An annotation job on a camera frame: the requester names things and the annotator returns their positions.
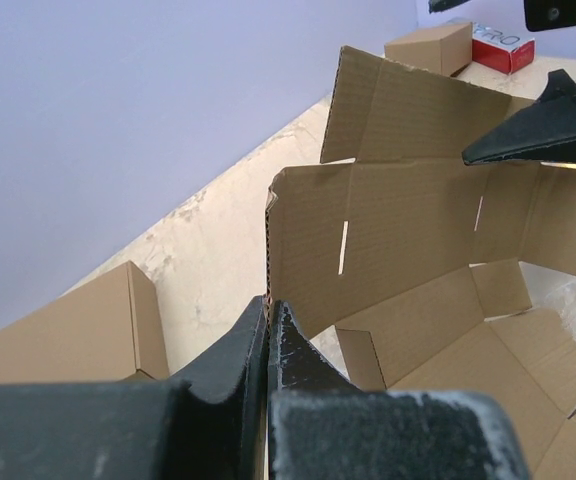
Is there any brown cardboard box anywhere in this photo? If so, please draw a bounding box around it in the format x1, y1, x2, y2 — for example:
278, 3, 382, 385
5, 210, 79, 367
266, 46, 576, 479

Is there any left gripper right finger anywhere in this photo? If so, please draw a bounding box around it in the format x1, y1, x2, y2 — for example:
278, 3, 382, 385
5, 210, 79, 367
268, 301, 531, 479

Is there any small cardboard cube box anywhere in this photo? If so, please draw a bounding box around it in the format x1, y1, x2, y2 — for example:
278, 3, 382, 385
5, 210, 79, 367
384, 22, 473, 77

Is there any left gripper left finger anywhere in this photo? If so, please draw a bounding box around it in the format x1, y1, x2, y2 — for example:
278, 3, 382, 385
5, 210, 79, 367
0, 296, 268, 479

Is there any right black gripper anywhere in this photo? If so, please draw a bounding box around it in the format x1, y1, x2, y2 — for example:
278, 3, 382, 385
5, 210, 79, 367
428, 0, 576, 166

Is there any large flat cardboard box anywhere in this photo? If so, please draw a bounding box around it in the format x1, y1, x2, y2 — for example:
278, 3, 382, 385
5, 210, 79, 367
0, 261, 170, 384

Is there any red white box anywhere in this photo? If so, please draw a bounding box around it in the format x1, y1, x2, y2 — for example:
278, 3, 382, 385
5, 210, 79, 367
472, 22, 536, 75

